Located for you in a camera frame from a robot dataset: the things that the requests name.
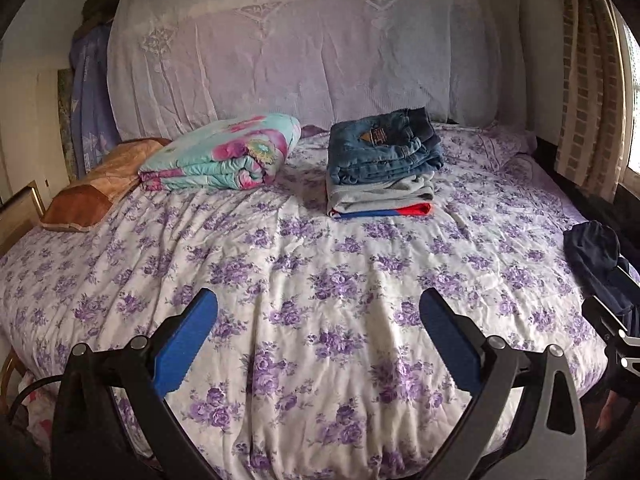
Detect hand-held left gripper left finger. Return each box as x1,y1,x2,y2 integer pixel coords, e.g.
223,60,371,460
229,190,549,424
50,287,219,480

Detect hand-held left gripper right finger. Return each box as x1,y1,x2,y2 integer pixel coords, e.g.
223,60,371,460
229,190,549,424
419,287,587,480

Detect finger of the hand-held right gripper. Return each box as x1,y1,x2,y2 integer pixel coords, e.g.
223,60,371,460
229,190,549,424
582,296,640,378
607,265,640,313

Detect dark navy pants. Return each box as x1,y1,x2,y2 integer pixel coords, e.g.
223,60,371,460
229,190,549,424
563,220,640,313

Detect blue denim pants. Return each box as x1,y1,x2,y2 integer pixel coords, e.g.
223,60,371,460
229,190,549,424
327,106,446,188

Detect black furniture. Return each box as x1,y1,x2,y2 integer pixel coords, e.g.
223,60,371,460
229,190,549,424
530,135,640,221

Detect bed with purple floral sheet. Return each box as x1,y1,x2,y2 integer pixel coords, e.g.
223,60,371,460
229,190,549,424
0,120,640,480

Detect red and blue folded garment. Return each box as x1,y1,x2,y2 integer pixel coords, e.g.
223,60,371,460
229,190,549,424
327,202,433,221

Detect grey folded garment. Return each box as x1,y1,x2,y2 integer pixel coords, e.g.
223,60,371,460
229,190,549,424
326,172,436,215

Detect pink floral cloth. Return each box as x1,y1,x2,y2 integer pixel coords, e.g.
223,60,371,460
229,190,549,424
20,387,61,441

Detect orange brown pillow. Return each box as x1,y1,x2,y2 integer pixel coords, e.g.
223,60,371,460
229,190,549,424
40,137,171,233

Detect window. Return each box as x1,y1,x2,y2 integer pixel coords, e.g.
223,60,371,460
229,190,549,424
612,10,640,176

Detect folded floral blanket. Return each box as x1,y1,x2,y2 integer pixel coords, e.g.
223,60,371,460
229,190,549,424
138,113,302,192

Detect beige checked curtain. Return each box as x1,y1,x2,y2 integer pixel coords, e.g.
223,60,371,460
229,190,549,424
552,0,631,203

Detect blue patterned cloth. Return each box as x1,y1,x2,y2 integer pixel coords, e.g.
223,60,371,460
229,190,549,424
70,22,121,168

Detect brown wooden headboard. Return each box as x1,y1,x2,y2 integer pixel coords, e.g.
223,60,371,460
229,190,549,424
82,0,131,26

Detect black cable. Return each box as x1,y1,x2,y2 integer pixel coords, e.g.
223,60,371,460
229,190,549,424
9,376,68,411

